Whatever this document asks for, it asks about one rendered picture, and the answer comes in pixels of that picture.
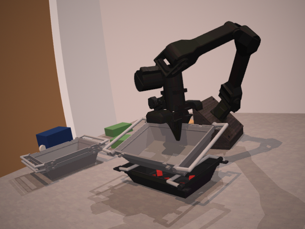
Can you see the green rectangular block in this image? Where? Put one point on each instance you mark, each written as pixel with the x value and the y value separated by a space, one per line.
pixel 123 138
pixel 117 129

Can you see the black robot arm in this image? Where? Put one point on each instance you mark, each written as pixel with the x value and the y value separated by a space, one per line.
pixel 184 53

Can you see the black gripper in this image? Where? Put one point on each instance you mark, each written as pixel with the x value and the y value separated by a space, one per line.
pixel 175 101

